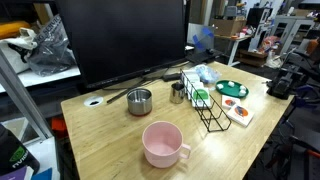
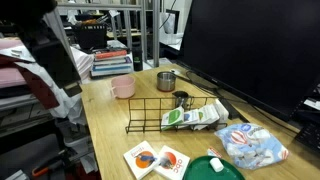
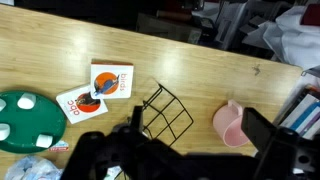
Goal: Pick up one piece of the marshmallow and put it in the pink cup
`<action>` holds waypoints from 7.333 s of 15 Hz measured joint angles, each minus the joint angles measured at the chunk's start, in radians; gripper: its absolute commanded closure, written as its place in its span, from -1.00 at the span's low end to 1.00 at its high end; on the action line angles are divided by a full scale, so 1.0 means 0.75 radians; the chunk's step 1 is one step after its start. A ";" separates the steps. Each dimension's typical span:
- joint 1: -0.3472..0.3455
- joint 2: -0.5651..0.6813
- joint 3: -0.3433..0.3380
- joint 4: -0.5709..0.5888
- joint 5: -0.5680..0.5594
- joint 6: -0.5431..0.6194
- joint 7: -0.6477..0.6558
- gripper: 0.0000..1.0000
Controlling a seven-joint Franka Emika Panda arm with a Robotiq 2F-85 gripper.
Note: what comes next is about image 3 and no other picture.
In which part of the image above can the green round plate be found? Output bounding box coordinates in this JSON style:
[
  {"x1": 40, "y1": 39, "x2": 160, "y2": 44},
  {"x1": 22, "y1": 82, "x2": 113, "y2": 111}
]
[{"x1": 0, "y1": 90, "x2": 68, "y2": 154}]

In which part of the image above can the maroon cloth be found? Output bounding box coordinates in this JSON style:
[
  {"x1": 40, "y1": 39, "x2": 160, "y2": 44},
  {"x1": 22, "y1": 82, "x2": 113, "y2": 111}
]
[{"x1": 301, "y1": 3, "x2": 320, "y2": 26}]

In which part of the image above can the white cloth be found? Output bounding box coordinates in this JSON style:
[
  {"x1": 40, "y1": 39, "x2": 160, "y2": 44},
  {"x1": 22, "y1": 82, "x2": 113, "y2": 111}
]
[{"x1": 263, "y1": 6, "x2": 320, "y2": 71}]

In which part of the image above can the black wire rack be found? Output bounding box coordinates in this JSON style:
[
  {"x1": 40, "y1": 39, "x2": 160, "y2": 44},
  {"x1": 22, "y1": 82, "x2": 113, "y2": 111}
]
[{"x1": 141, "y1": 83, "x2": 195, "y2": 148}]

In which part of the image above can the blue white marshmallow bag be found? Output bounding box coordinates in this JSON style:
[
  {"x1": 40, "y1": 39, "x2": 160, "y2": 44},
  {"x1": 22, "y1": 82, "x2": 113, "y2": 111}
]
[{"x1": 4, "y1": 154, "x2": 64, "y2": 180}]

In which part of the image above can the white birds board book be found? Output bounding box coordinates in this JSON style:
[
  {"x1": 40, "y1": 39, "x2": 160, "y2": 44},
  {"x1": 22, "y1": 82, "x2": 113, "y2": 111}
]
[{"x1": 89, "y1": 59, "x2": 135, "y2": 100}]

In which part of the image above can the pink plastic cup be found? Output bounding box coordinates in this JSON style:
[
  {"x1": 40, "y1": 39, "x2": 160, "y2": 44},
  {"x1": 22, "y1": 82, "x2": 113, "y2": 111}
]
[{"x1": 212, "y1": 99, "x2": 251, "y2": 148}]

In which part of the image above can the orange book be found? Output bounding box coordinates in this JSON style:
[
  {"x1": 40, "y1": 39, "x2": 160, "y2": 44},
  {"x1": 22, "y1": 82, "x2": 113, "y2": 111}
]
[{"x1": 294, "y1": 83, "x2": 320, "y2": 101}]

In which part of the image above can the blue book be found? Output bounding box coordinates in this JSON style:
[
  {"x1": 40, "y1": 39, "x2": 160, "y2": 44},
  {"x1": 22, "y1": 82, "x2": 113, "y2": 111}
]
[{"x1": 289, "y1": 102, "x2": 320, "y2": 132}]

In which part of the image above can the small red white wrapper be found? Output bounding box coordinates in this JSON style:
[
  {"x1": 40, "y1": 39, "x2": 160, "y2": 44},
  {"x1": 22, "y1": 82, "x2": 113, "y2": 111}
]
[{"x1": 48, "y1": 140, "x2": 70, "y2": 153}]

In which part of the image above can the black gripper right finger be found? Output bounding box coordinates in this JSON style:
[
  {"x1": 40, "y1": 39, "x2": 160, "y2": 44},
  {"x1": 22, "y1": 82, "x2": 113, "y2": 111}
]
[{"x1": 240, "y1": 107, "x2": 282, "y2": 157}]

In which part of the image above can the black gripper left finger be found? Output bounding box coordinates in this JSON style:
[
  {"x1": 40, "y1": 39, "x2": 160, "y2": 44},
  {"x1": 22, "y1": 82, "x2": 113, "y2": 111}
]
[{"x1": 129, "y1": 105, "x2": 146, "y2": 134}]

